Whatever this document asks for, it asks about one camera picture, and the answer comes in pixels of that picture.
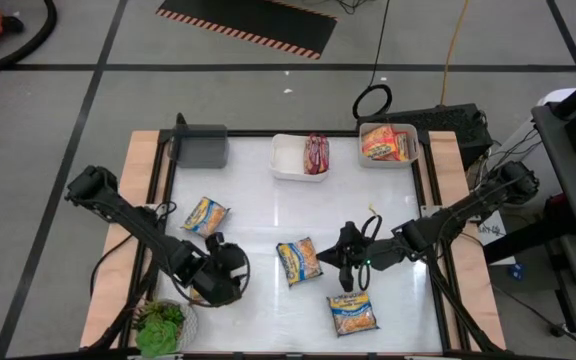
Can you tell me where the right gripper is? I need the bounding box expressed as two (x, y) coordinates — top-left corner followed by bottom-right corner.
(316, 221), (387, 294)

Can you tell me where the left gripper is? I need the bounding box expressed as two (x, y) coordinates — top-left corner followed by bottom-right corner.
(190, 231), (249, 307)

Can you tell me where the blue soy sauce ramen pack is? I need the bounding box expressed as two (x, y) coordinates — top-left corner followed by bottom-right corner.
(275, 236), (324, 289)
(181, 196), (231, 239)
(325, 291), (380, 338)

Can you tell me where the white plastic bin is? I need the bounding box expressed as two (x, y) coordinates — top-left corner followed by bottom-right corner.
(268, 132), (330, 183)

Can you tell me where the green plant in white pot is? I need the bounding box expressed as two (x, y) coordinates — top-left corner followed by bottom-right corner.
(132, 298), (200, 359)

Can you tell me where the pale grey plastic bin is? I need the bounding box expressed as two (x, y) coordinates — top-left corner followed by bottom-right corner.
(357, 122), (422, 170)

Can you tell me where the dark grey plastic bin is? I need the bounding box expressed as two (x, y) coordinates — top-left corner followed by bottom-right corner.
(167, 123), (230, 170)

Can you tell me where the light wooden side board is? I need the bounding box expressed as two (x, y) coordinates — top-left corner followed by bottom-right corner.
(426, 130), (508, 351)
(79, 130), (162, 350)

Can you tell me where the white paper sheet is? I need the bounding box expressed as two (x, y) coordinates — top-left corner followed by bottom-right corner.
(477, 209), (517, 266)

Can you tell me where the black computer case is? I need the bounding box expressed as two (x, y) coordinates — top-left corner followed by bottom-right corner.
(356, 103), (494, 171)

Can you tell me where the black hazard-striped floor mat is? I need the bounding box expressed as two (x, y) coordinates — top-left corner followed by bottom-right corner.
(155, 0), (338, 61)

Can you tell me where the black hanging cable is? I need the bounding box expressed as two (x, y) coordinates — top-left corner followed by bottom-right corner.
(351, 0), (394, 120)

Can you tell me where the yellow hanging cable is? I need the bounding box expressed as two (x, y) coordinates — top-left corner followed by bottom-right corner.
(440, 0), (470, 106)

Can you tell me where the black vacuum hose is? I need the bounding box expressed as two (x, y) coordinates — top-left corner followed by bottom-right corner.
(0, 0), (59, 76)

